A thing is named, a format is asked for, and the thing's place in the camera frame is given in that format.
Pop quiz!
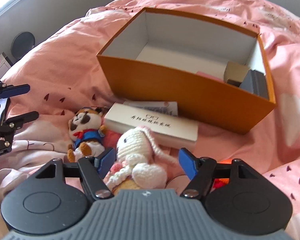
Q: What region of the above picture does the dark round chair back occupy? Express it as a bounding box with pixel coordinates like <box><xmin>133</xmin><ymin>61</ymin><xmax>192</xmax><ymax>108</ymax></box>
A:
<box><xmin>11</xmin><ymin>31</ymin><xmax>36</xmax><ymax>60</ymax></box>

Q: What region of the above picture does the white glasses box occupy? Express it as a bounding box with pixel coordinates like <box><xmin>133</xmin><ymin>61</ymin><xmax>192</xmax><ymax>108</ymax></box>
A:
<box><xmin>104</xmin><ymin>103</ymin><xmax>198</xmax><ymax>151</ymax></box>

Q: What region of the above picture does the white crochet bunny doll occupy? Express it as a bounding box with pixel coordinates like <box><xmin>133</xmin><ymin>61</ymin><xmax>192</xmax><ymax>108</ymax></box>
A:
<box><xmin>104</xmin><ymin>126</ymin><xmax>178</xmax><ymax>191</ymax></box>

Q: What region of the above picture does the panda plush with blue vest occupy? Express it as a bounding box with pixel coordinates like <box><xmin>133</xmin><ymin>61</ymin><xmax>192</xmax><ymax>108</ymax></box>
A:
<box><xmin>67</xmin><ymin>107</ymin><xmax>107</xmax><ymax>163</ymax></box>

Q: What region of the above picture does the orange green crochet carrot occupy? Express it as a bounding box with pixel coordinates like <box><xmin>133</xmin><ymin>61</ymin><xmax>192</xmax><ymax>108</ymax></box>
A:
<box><xmin>212</xmin><ymin>158</ymin><xmax>233</xmax><ymax>189</ymax></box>

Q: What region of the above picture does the orange cardboard storage box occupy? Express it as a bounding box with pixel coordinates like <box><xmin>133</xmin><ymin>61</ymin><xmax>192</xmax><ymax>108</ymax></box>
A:
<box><xmin>97</xmin><ymin>8</ymin><xmax>276</xmax><ymax>134</ymax></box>

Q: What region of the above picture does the small brown cardboard box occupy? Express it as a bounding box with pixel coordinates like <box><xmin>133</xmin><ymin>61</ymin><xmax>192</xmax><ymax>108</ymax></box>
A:
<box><xmin>223</xmin><ymin>61</ymin><xmax>249</xmax><ymax>87</ymax></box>

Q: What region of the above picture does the dark grey box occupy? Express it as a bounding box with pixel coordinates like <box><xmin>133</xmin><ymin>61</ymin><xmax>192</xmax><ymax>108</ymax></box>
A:
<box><xmin>239</xmin><ymin>69</ymin><xmax>269</xmax><ymax>100</ymax></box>

